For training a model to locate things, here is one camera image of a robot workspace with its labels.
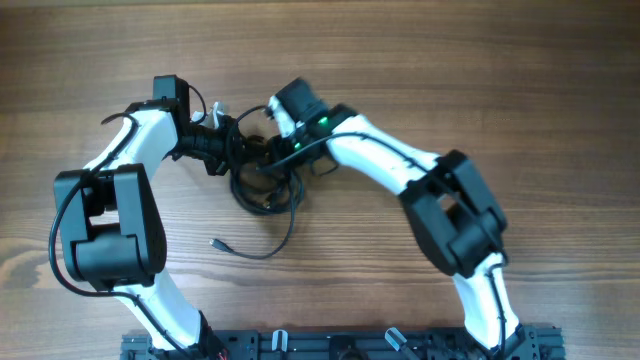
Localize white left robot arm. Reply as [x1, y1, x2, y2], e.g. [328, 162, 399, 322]
[49, 75, 232, 359]

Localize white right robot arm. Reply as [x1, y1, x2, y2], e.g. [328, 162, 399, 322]
[267, 78, 520, 355]

